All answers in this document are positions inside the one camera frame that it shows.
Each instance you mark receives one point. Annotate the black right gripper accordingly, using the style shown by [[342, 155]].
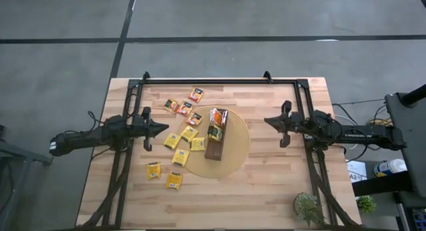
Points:
[[286, 108]]

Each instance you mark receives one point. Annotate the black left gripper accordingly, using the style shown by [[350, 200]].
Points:
[[147, 112]]

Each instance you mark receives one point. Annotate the orange tea packet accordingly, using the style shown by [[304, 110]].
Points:
[[185, 108], [218, 118], [194, 119], [171, 105], [196, 95]]

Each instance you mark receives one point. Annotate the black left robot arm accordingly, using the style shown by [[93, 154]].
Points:
[[86, 138]]

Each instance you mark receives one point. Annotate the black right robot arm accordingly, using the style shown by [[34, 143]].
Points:
[[366, 136]]

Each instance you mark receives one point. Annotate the brown wooden tea box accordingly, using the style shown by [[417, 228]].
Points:
[[214, 150]]

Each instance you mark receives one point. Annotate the snack packets left of mat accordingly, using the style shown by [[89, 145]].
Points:
[[180, 157], [172, 140]]

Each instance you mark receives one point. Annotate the round woven placemat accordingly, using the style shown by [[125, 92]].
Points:
[[233, 147]]

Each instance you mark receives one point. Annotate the white paper sheet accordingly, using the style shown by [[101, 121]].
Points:
[[354, 169]]

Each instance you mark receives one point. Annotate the black shelf bar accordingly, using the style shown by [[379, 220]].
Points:
[[379, 186]]

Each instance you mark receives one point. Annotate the white wipes canister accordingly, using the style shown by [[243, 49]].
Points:
[[389, 167]]

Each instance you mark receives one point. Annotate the small potted green plant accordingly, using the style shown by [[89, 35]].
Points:
[[366, 204]]

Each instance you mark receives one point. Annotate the dark grey cart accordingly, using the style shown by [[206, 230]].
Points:
[[412, 151]]

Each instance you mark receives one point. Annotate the black pole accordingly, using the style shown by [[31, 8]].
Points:
[[414, 96]]

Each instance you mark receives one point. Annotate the grey side table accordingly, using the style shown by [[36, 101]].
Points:
[[20, 156]]

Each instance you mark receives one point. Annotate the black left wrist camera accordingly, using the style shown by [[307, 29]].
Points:
[[140, 126]]

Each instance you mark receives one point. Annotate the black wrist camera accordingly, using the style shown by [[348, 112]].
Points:
[[140, 126], [296, 122]]

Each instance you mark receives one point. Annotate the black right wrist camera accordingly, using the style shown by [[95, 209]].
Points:
[[296, 122]]

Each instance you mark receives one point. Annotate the black aluminium table frame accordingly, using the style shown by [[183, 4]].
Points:
[[216, 81]]

